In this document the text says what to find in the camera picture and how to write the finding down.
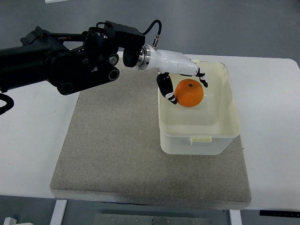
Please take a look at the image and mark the grey felt mat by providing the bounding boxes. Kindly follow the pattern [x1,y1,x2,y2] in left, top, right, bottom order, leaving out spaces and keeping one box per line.
[50,67,251,210]

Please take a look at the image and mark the translucent white plastic box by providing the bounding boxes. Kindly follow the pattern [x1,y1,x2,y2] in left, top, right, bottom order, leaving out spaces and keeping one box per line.
[158,62,240,155]

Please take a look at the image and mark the white left table leg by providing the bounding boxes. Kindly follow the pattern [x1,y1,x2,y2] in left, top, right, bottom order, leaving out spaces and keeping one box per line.
[50,200,68,225]

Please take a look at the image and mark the grey metal base plate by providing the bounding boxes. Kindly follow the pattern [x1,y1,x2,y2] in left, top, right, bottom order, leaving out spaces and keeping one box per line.
[93,210,212,225]

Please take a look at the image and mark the black table control panel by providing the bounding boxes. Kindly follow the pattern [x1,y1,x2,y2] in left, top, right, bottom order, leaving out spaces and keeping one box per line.
[259,210,300,218]

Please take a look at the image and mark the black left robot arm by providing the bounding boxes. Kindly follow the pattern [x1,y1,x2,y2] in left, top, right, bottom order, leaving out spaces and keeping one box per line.
[0,21,208,113]

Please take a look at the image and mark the orange fruit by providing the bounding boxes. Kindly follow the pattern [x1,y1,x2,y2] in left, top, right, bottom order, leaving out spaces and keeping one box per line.
[174,79,204,107]

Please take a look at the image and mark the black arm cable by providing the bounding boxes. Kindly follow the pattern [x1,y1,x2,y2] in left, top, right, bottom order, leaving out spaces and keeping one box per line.
[142,19,163,48]

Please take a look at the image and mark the white table leg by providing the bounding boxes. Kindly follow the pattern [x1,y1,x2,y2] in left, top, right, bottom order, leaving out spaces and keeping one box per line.
[50,200,68,225]
[229,210,242,225]

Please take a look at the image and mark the white object on floor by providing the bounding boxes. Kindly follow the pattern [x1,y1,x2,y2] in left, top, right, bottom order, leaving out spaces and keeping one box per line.
[3,217,17,225]

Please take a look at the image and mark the white object top edge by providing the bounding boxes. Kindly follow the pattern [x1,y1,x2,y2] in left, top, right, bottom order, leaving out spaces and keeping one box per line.
[45,0,68,4]

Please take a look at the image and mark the white right table leg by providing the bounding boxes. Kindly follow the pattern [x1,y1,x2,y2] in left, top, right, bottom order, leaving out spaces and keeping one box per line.
[229,210,242,225]

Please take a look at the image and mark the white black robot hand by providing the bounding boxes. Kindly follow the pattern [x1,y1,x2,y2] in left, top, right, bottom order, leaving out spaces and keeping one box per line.
[135,45,208,105]

